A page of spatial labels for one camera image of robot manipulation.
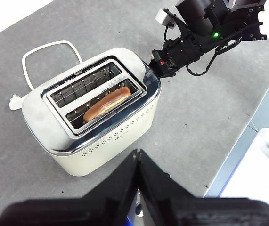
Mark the white side desk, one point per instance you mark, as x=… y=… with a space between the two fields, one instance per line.
x=249 y=169

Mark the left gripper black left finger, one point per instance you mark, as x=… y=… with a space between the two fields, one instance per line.
x=89 y=209

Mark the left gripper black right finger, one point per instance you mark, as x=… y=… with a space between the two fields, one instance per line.
x=195 y=212

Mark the brown bread slice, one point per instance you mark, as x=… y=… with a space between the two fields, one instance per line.
x=106 y=104

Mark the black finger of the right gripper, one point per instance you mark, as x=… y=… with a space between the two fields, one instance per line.
x=159 y=72

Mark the cream two-slot toaster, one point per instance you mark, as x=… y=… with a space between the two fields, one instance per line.
x=40 y=115

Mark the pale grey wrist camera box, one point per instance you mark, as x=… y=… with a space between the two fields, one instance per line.
x=163 y=17

